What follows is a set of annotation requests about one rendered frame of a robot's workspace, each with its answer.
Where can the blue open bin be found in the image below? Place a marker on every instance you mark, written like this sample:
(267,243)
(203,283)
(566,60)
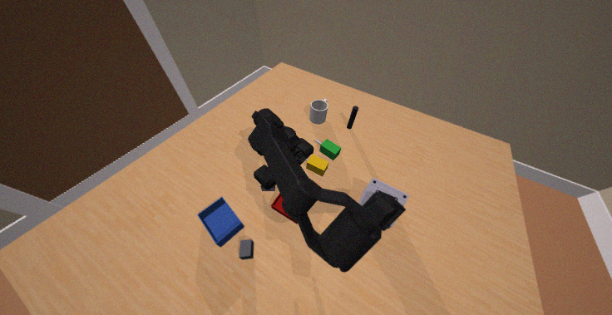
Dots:
(220,221)

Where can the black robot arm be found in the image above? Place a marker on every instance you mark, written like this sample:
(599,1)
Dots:
(354,231)

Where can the green block with grey pin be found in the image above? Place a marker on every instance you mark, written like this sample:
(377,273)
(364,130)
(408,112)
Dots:
(329,149)

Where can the grey mug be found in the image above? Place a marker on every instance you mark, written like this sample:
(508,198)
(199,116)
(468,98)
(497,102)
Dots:
(318,111)

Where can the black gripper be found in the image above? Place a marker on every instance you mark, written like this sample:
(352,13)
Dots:
(301,153)

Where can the black cylinder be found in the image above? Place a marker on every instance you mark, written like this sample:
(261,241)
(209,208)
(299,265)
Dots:
(352,117)

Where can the red tray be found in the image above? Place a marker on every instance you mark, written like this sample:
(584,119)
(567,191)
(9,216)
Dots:
(277,205)

